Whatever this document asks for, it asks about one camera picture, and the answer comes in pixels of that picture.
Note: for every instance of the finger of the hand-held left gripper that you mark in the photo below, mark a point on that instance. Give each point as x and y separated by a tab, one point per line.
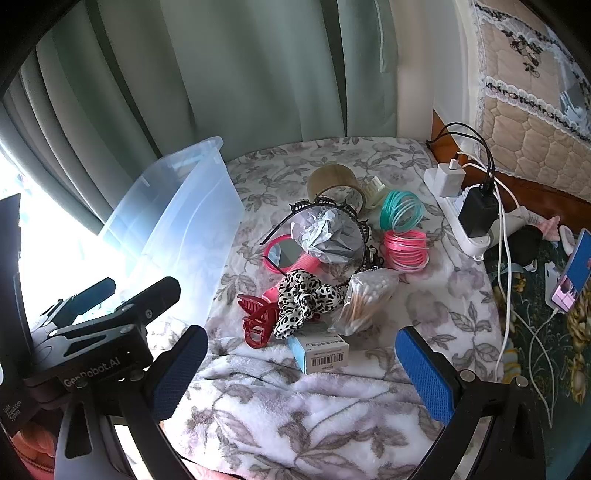
92	290
157	291

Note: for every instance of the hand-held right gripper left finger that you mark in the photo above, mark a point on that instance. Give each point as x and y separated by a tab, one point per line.
180	374

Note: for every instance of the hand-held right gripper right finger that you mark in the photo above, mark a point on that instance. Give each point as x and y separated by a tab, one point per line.
425	374

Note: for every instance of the clear plastic storage container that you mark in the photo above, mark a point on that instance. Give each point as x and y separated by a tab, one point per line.
184	207

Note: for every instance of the red hair claw clip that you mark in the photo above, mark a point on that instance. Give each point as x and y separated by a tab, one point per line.
254	318

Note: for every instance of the bag of cotton swabs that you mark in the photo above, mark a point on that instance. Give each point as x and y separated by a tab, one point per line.
360	300

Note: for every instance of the small blue white box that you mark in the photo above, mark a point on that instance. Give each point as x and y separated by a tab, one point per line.
323	350

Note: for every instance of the pink bangles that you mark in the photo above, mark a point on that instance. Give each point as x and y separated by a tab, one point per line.
415	258

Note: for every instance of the pink hand mirror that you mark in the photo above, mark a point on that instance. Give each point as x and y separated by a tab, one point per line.
281	254

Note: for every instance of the leopard print scrunchie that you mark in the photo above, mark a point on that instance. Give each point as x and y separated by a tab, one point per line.
300	295

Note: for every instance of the teal bangles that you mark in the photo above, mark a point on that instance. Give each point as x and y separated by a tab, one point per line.
415	207

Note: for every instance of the grey paper ball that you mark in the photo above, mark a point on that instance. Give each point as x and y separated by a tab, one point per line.
323	235

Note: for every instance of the black toothed headband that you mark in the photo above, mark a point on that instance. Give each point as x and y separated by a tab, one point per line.
321	201

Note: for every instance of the brown packing tape roll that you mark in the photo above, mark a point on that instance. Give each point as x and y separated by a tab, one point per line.
332	177

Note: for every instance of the grey floral fleece blanket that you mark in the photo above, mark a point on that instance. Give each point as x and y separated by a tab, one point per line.
369	415

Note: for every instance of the dark green floral sheet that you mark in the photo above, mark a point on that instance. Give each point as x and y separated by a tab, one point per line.
568	369

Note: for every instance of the dark cloth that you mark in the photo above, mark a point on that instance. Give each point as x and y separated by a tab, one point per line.
524	244

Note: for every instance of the black charger plug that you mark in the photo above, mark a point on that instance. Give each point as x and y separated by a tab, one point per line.
475	212

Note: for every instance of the smartphone with lit screen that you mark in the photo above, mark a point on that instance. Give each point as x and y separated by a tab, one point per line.
577	272

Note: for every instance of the small white plastic plug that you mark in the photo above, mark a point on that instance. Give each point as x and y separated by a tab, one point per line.
373	189

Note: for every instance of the white power strip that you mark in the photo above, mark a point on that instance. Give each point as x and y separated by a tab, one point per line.
434	180

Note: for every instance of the white charger plug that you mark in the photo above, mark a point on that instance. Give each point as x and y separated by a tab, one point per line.
450	180

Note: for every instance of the green curtain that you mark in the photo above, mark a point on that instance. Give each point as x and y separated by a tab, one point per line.
231	69

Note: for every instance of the beige quilted lace cover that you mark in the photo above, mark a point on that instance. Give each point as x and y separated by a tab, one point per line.
521	120

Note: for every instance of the brown wooden bed frame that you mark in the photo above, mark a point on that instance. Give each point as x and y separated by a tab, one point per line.
531	194

